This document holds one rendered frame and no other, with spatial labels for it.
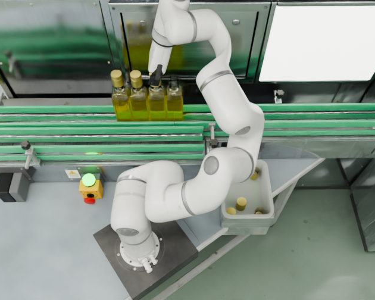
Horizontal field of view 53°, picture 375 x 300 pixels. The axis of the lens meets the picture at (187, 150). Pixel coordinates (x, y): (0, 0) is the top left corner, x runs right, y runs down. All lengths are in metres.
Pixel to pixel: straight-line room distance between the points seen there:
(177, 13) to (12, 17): 0.59
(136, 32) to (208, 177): 0.60
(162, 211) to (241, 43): 0.63
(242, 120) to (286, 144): 0.62
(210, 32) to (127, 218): 0.50
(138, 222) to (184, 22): 0.49
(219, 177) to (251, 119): 0.15
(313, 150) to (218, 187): 0.74
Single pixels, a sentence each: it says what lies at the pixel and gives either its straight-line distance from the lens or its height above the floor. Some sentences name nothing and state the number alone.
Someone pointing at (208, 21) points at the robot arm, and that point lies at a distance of 0.95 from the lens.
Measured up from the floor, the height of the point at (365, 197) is 0.23.
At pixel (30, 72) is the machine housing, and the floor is 1.01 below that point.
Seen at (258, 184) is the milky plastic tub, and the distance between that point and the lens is 1.40.
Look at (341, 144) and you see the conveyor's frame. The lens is 1.48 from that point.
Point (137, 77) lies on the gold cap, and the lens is 1.16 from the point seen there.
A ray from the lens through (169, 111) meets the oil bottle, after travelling 1.25.
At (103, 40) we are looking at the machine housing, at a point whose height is 1.15.
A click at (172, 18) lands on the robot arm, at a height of 1.43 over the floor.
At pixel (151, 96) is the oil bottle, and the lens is 1.21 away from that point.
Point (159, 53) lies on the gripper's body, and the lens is 1.04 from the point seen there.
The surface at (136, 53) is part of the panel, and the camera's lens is 1.28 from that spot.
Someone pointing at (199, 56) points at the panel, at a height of 1.11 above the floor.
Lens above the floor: 1.99
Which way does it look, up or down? 57 degrees down
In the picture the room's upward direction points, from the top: straight up
